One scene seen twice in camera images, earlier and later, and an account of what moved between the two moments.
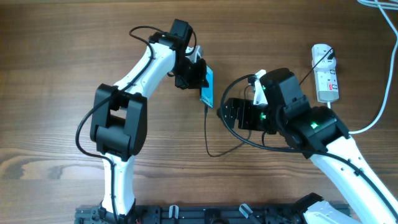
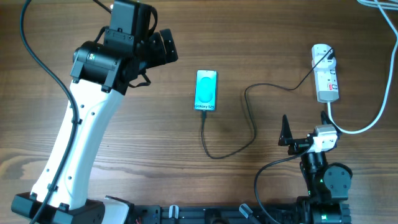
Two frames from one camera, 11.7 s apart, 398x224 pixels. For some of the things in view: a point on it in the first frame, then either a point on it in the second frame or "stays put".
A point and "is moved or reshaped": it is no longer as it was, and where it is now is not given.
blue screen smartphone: (207, 93) is moved or reshaped
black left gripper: (196, 81) to (158, 56)
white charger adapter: (324, 63) stays put
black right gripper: (247, 106) to (298, 145)
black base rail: (198, 214) stays put
